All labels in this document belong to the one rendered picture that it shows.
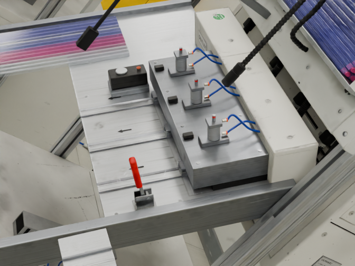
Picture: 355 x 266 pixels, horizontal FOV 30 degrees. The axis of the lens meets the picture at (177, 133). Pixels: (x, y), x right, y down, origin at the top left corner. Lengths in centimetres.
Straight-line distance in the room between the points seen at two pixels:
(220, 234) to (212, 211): 231
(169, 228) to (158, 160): 15
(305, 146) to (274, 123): 8
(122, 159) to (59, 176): 62
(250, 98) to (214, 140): 13
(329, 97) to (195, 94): 25
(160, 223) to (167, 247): 81
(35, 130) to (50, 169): 98
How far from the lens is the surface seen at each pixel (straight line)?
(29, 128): 278
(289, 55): 125
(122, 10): 164
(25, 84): 265
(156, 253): 186
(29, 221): 153
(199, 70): 133
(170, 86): 128
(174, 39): 154
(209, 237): 346
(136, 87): 136
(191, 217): 112
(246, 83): 126
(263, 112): 119
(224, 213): 114
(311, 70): 119
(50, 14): 245
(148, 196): 111
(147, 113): 132
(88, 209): 179
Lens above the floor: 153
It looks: 21 degrees down
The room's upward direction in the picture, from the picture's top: 43 degrees clockwise
